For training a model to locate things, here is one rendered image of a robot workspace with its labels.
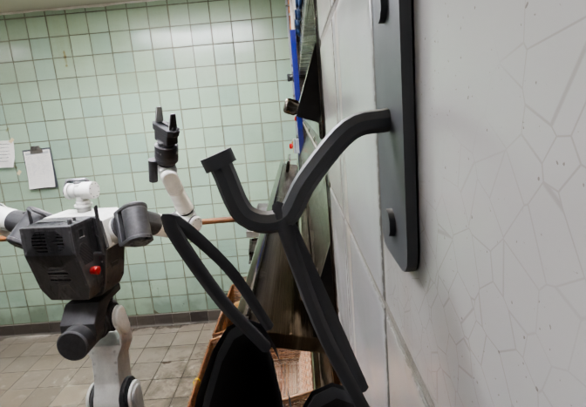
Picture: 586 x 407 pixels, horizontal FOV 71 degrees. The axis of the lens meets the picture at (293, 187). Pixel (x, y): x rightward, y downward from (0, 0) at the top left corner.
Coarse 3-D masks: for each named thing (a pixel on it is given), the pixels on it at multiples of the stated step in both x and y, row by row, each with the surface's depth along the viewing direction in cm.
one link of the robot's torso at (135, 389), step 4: (136, 380) 170; (92, 384) 168; (132, 384) 166; (136, 384) 169; (132, 388) 166; (136, 388) 168; (140, 388) 172; (88, 392) 165; (128, 392) 164; (132, 392) 165; (136, 392) 167; (140, 392) 171; (88, 396) 164; (128, 396) 164; (132, 396) 165; (136, 396) 167; (140, 396) 171; (88, 400) 164; (128, 400) 163; (132, 400) 165; (136, 400) 167; (140, 400) 171; (88, 404) 164; (128, 404) 163; (132, 404) 165; (136, 404) 167; (140, 404) 170; (144, 404) 174
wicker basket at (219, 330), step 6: (234, 288) 242; (228, 294) 230; (234, 294) 242; (240, 294) 243; (234, 300) 243; (222, 312) 210; (222, 318) 209; (216, 324) 197; (222, 324) 207; (228, 324) 223; (216, 330) 193; (222, 330) 208; (216, 336) 189; (276, 348) 199; (288, 354) 193
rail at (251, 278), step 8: (280, 168) 198; (280, 176) 176; (272, 192) 142; (272, 200) 129; (264, 240) 90; (256, 248) 84; (264, 248) 86; (256, 256) 80; (256, 264) 76; (256, 272) 73; (248, 280) 69; (256, 280) 70; (240, 304) 60; (248, 312) 58
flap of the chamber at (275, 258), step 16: (288, 176) 190; (272, 240) 97; (272, 256) 87; (272, 272) 79; (288, 272) 80; (256, 288) 71; (272, 288) 72; (288, 288) 72; (272, 304) 66; (288, 304) 67; (256, 320) 60; (272, 320) 61; (288, 320) 62; (304, 320) 62; (272, 336) 58; (288, 336) 58; (304, 336) 58; (320, 352) 58
